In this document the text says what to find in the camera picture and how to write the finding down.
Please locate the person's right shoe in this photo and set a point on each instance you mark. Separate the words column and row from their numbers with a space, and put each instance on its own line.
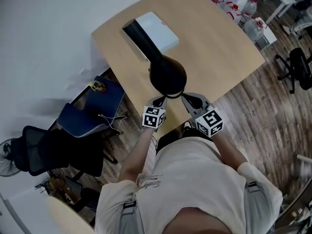
column 187, row 125

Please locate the black floor fan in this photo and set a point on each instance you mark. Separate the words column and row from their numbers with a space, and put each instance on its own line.
column 6, row 160

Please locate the black desk lamp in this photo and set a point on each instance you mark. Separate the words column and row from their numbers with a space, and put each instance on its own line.
column 168, row 72

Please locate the yellow drink bottle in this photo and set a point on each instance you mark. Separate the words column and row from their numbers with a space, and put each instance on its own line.
column 97, row 86

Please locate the light wood table white legs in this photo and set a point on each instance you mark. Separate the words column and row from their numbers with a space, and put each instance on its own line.
column 219, row 45

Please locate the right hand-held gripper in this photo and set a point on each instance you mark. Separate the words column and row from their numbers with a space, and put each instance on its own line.
column 209, row 122

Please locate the blue chair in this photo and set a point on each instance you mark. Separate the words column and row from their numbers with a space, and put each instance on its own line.
column 97, row 111

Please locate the white flat box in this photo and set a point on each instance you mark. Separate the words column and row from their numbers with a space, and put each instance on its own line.
column 163, row 33

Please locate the person's black trousers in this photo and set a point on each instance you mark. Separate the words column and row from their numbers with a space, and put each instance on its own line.
column 170, row 140

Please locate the oval wooden table black base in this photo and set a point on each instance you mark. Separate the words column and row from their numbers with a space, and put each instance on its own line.
column 61, row 216

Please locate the person's white t-shirt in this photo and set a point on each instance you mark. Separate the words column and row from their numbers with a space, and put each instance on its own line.
column 190, row 179

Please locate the low white stand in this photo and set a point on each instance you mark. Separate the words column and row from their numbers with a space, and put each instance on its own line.
column 268, row 39

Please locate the person's right forearm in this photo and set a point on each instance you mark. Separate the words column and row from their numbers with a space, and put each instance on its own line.
column 228, row 152

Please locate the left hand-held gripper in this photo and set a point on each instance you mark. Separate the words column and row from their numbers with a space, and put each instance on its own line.
column 152, row 118

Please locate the black mesh office chair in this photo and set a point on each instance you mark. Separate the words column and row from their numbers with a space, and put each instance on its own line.
column 61, row 150

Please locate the person's left forearm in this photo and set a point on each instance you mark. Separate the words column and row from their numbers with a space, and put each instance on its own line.
column 136, row 155

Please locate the white furniture bar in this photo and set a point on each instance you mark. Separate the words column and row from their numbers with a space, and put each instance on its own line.
column 304, row 158

